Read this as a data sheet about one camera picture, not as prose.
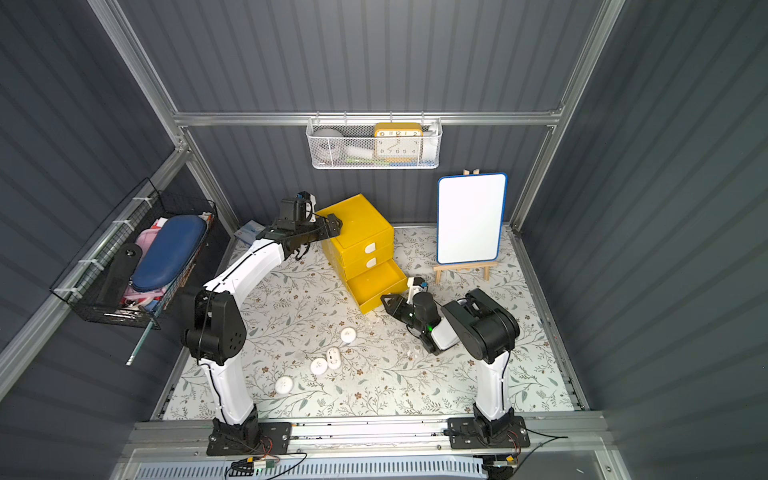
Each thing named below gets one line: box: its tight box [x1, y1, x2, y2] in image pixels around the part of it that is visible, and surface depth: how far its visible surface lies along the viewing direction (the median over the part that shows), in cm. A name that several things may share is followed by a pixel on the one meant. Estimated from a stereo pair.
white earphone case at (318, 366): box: [310, 358, 328, 375], surface depth 86 cm
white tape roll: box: [312, 128, 346, 162], surface depth 88 cm
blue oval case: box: [132, 215, 207, 292], surface depth 69 cm
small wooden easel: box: [433, 169, 499, 285], surface depth 104 cm
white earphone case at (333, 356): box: [326, 347, 342, 370], surface depth 86 cm
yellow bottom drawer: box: [346, 259, 409, 314], surface depth 99 cm
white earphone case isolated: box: [275, 376, 293, 394], surface depth 82 cm
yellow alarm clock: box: [374, 122, 424, 162], surface depth 91 cm
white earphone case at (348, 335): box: [340, 327, 356, 343], surface depth 92 cm
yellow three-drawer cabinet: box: [316, 194, 408, 308], surface depth 95 cm
